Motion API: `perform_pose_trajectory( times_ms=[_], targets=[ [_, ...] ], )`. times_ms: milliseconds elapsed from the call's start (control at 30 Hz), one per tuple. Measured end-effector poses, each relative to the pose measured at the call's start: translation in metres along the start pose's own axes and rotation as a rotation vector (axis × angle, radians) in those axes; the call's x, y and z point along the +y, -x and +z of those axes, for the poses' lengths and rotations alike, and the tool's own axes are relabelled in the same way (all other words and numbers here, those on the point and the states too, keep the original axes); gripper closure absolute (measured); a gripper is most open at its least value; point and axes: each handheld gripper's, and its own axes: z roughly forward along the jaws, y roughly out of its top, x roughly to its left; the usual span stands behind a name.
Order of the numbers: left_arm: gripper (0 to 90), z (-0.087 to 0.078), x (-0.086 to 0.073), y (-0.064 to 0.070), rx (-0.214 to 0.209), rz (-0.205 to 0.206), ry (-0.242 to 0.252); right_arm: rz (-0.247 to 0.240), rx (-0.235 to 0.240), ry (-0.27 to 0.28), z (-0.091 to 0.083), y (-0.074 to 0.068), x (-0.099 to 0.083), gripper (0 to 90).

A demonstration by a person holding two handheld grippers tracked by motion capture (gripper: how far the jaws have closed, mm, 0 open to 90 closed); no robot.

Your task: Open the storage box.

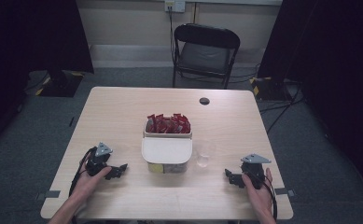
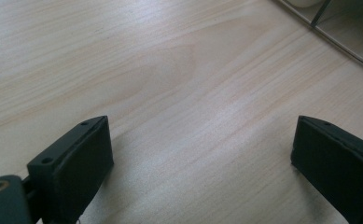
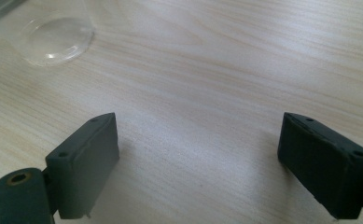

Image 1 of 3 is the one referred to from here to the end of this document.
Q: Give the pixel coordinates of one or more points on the pile of red packets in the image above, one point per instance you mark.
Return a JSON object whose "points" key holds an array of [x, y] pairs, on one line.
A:
{"points": [[169, 125]]}

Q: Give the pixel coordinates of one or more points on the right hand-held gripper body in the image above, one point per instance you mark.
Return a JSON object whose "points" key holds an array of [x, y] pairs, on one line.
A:
{"points": [[253, 169]]}

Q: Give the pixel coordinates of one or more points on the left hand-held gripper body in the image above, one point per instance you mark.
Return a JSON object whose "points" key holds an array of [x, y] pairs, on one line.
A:
{"points": [[95, 161]]}

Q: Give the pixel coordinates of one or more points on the yellow packets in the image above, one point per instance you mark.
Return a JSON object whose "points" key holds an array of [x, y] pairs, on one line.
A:
{"points": [[156, 168]]}

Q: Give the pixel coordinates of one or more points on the grey tape strip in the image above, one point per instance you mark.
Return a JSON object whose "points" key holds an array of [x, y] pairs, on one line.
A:
{"points": [[284, 191], [48, 195]]}

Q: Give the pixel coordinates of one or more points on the black stand base yellow stripes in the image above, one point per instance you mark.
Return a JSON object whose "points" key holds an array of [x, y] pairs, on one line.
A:
{"points": [[61, 84], [271, 88]]}

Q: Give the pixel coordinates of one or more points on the white storage box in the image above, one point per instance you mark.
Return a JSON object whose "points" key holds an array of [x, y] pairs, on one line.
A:
{"points": [[166, 135]]}

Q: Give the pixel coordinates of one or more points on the small black floor object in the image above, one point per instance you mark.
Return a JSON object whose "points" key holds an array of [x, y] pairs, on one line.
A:
{"points": [[72, 121]]}

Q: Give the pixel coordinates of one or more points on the white wall socket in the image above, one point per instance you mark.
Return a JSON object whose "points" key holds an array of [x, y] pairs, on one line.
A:
{"points": [[175, 5]]}

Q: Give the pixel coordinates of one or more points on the person's left hand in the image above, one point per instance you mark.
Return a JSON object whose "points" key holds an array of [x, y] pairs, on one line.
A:
{"points": [[86, 186]]}

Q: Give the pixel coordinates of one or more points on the black folding chair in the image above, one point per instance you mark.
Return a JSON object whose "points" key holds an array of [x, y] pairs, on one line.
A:
{"points": [[204, 56]]}

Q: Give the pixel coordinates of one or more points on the dark curtain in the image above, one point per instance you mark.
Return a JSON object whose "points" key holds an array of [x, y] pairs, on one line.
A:
{"points": [[334, 62], [20, 46]]}

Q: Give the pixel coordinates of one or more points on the white box lid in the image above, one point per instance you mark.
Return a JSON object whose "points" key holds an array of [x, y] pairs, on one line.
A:
{"points": [[166, 150]]}

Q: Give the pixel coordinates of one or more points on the grey packets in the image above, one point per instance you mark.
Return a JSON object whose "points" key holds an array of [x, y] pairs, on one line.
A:
{"points": [[175, 168]]}

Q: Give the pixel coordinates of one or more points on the person's right hand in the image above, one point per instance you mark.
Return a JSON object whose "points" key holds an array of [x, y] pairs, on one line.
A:
{"points": [[261, 199]]}

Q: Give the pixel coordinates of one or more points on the clear plastic cup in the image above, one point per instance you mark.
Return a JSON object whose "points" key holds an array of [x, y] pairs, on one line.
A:
{"points": [[204, 152]]}

